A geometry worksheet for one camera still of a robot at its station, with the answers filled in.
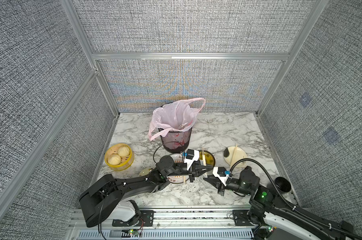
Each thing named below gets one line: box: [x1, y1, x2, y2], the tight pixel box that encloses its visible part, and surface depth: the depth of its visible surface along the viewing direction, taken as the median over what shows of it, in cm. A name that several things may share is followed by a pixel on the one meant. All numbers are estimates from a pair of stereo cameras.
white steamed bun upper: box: [117, 145, 130, 157], surface depth 92 cm
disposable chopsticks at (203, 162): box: [200, 147, 207, 167], surface depth 62 cm
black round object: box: [275, 176, 292, 193], surface depth 80 cm
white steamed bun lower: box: [107, 153, 122, 166], surface depth 90 cm
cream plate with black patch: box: [223, 146, 247, 168], surface depth 97 cm
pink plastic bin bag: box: [148, 98, 206, 141], surface depth 87 cm
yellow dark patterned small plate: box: [199, 150, 216, 167], surface depth 97 cm
